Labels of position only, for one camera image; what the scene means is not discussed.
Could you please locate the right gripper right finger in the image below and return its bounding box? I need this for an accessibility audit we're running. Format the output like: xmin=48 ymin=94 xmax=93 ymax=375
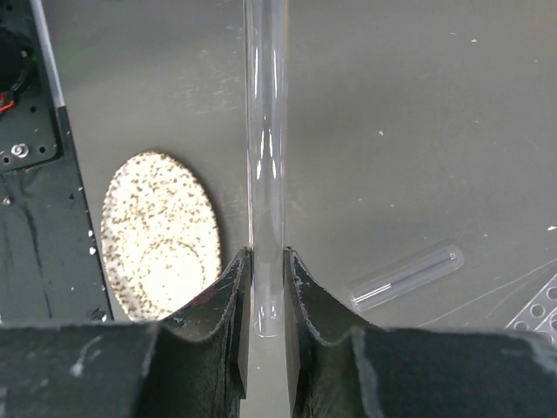
xmin=284 ymin=248 xmax=556 ymax=417

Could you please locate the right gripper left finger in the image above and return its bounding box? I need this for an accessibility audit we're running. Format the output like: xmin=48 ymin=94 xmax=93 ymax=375
xmin=1 ymin=249 xmax=252 ymax=417

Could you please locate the short glass test tube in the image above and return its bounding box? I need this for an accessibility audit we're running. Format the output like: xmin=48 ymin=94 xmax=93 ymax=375
xmin=243 ymin=1 xmax=289 ymax=338

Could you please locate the blue capped tube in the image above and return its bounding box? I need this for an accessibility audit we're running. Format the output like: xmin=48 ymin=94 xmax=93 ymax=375
xmin=347 ymin=243 xmax=465 ymax=314

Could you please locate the speckled white plate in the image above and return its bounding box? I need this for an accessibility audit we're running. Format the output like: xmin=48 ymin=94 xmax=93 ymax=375
xmin=100 ymin=150 xmax=222 ymax=321

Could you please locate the clear plastic tube rack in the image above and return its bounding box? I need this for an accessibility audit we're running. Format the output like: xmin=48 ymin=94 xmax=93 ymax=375
xmin=506 ymin=275 xmax=557 ymax=347

